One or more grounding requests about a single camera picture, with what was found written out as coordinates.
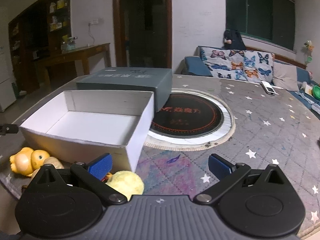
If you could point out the grey pillow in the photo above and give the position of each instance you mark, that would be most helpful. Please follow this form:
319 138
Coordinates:
285 76

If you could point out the white cardboard box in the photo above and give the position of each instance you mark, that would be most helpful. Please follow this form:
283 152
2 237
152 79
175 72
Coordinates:
87 122

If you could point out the yellow duck toy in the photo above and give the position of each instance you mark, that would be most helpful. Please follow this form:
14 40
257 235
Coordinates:
37 157

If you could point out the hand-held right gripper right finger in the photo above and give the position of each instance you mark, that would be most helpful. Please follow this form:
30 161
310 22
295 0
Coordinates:
220 166

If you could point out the brown wooden table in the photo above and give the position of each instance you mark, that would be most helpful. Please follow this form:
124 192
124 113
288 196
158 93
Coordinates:
75 53

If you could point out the dark bag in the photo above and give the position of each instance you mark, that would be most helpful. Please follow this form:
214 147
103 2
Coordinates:
233 41

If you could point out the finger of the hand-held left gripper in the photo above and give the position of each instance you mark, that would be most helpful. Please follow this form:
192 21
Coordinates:
10 129

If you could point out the white remote control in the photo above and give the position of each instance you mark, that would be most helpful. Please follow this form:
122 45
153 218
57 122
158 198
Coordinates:
268 87

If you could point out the green framed window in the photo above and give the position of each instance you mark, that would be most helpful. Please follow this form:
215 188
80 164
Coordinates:
257 12

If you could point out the blue sofa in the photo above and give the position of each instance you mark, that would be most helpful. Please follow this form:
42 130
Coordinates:
195 66

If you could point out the dark wooden cabinet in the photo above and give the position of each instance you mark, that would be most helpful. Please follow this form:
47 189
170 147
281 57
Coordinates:
27 30

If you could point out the glass jars on table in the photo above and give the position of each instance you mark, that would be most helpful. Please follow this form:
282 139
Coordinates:
69 45

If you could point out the colourful flower toy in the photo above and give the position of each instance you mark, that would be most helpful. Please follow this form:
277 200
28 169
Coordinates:
309 46

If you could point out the green plastic bowl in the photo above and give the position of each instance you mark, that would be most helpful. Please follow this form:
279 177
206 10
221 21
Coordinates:
317 91

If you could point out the round black induction cooktop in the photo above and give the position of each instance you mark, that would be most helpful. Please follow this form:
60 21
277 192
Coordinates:
190 120

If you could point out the grey star quilted desktop cover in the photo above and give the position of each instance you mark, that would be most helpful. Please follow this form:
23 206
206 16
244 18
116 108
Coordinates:
262 140

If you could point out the yellow plush ball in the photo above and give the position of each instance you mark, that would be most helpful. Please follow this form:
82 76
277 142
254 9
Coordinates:
127 182

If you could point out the tan rubber toy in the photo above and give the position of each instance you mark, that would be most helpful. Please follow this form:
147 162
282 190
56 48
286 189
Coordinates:
55 163

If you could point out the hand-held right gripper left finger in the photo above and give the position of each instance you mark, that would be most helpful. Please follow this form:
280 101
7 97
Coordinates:
100 166

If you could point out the brown wooden door frame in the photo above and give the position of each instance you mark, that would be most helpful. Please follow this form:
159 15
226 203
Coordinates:
116 30

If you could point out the butterfly-print cushion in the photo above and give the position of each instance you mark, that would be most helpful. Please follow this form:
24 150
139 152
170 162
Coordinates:
237 65

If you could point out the white wall socket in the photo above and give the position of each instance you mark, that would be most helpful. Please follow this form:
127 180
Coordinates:
96 21

